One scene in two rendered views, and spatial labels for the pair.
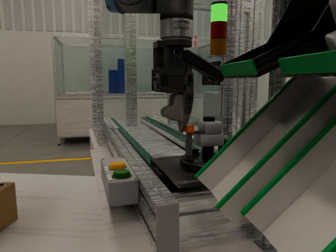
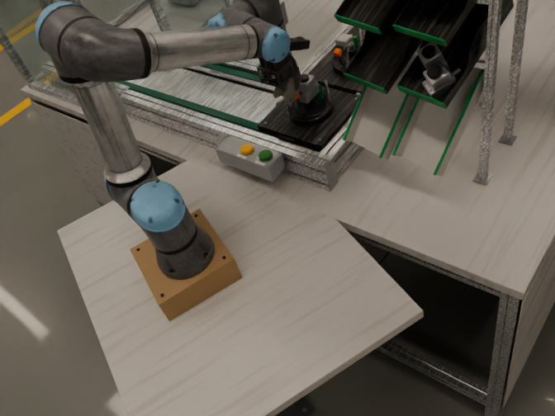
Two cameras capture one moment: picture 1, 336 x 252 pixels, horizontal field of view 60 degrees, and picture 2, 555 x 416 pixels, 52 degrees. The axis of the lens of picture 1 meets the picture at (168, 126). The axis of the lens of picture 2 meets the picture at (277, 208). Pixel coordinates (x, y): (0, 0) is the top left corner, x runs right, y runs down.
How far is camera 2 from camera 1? 1.16 m
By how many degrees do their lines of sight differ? 42
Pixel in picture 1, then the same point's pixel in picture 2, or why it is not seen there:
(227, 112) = not seen: hidden behind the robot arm
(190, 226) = (339, 164)
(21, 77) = not seen: outside the picture
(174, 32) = not seen: hidden behind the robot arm
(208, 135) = (310, 92)
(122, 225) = (284, 187)
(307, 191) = (415, 130)
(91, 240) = (282, 207)
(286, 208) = (408, 140)
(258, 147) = (371, 105)
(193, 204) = (339, 152)
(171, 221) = (332, 169)
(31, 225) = (227, 226)
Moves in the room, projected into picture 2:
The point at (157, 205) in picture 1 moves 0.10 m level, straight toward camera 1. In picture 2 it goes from (325, 166) to (350, 182)
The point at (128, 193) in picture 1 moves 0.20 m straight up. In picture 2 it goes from (279, 165) to (263, 111)
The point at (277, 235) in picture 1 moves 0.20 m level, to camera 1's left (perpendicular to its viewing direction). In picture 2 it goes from (410, 155) to (351, 197)
